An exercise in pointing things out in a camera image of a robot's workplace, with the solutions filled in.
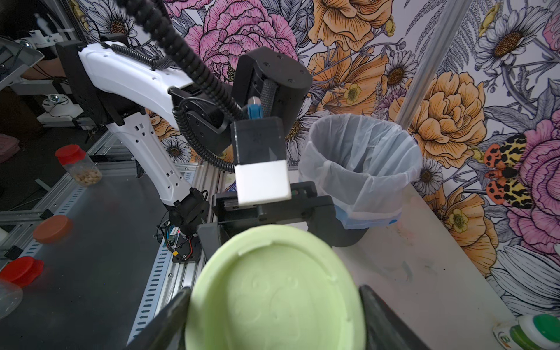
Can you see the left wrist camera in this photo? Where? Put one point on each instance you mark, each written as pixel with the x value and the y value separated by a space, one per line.
pixel 260 161

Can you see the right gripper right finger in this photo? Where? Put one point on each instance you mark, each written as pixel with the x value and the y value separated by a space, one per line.
pixel 384 329

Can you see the aluminium front rail frame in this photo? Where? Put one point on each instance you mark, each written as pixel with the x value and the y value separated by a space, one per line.
pixel 105 281

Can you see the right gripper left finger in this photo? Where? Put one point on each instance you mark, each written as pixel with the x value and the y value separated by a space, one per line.
pixel 167 329

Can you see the red lid outside enclosure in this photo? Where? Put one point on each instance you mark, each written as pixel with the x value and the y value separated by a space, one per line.
pixel 22 271

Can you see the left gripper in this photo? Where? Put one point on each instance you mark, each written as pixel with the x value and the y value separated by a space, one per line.
pixel 305 206

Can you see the red-lid jar outside enclosure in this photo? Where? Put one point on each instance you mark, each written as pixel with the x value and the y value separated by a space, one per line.
pixel 78 165

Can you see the black trash bin with liner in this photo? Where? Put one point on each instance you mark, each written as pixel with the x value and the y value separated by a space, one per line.
pixel 364 165

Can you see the small green-cap white bottle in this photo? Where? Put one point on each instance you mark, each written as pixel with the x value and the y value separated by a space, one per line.
pixel 529 332

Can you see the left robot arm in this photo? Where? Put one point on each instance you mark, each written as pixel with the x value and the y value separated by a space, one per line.
pixel 117 88

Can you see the orange lid outside enclosure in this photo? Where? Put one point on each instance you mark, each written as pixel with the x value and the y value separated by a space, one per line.
pixel 53 229

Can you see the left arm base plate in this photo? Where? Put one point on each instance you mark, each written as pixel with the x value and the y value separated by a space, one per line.
pixel 184 249

